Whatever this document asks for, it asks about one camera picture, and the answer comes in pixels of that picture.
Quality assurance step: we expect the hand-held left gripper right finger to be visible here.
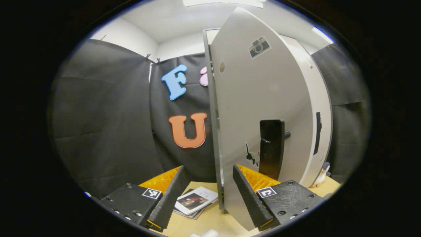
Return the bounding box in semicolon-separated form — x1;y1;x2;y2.
233;164;325;232

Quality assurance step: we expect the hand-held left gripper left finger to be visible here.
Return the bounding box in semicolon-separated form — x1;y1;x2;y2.
100;165;185;233

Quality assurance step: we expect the grey cabinet door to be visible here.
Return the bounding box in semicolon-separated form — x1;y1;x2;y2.
280;35;333;188
210;7;317;231

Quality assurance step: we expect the grey cabinet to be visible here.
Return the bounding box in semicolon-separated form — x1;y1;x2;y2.
202;28;227;211

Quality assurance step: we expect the photo cover booklet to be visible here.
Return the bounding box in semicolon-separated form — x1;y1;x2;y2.
174;186;219;216

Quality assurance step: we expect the grey booklet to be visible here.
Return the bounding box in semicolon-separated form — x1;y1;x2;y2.
173;189;206;220

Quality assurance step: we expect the plush penguin toy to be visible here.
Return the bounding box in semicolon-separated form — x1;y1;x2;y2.
310;161;331;188

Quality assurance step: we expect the black backdrop cloth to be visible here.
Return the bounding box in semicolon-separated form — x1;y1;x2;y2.
49;39;370;199

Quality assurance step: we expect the long ceiling light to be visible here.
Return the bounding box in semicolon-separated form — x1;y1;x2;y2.
183;0;265;8

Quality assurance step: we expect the wide black door handle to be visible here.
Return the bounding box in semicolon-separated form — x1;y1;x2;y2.
259;119;292;181

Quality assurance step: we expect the slim black door handle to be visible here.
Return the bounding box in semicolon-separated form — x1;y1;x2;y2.
313;112;323;156

